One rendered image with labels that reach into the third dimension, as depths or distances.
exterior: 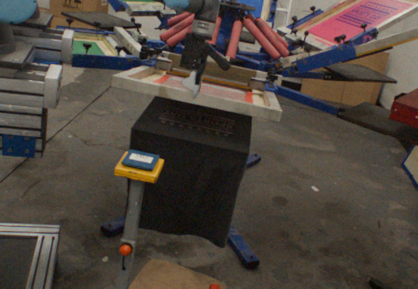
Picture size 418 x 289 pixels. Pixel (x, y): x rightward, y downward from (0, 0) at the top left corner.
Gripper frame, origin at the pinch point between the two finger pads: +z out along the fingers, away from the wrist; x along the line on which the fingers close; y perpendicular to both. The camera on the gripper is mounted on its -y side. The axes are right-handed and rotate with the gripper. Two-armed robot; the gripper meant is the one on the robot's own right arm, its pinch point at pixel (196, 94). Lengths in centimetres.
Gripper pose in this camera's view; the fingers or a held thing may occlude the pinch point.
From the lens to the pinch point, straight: 160.3
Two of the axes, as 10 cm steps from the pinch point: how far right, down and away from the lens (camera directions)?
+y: -9.8, -2.1, 0.4
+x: -0.8, 2.0, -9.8
